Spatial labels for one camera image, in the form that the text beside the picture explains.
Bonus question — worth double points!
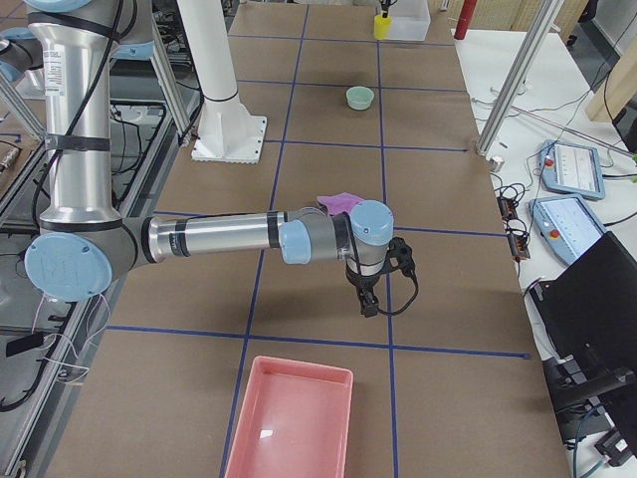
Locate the pink plastic tray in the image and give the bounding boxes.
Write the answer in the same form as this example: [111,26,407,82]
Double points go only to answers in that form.
[225,356,353,477]

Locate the clear plastic bin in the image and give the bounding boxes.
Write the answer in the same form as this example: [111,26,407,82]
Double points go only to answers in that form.
[386,0,431,42]

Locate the upper blue teach pendant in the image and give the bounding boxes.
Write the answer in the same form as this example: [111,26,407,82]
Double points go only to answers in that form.
[538,140,605,201]

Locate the yellow plastic cup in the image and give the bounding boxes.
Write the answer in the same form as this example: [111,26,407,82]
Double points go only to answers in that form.
[373,14,392,41]

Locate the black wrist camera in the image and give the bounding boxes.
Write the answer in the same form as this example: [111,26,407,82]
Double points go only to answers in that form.
[387,237,416,278]

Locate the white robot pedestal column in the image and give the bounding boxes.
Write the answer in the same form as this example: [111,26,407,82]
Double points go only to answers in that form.
[178,0,267,164]

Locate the black laptop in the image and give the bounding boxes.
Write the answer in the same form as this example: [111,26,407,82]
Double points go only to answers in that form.
[530,232,636,414]

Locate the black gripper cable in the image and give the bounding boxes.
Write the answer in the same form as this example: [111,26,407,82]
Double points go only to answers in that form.
[375,271,420,317]

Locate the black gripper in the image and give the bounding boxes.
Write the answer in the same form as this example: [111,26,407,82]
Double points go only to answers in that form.
[345,264,392,317]
[379,0,397,18]

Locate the blue teach pendant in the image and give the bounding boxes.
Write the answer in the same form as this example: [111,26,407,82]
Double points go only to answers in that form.
[538,140,605,201]
[529,193,607,266]

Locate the red cylinder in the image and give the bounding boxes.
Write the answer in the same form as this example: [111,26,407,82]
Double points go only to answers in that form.
[454,0,477,40]

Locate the purple microfiber cloth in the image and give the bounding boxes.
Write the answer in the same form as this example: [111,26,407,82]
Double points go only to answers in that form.
[317,192,363,216]

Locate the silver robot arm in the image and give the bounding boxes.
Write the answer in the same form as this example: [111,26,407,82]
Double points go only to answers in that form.
[25,1,399,317]
[1,1,236,96]

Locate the lower blue teach pendant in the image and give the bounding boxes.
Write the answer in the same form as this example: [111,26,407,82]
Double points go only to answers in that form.
[529,193,607,266]

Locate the mint green bowl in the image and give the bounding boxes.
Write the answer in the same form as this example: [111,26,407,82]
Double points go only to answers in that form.
[345,86,375,111]

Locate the aluminium frame post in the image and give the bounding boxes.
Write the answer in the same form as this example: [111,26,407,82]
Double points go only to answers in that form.
[476,0,563,156]

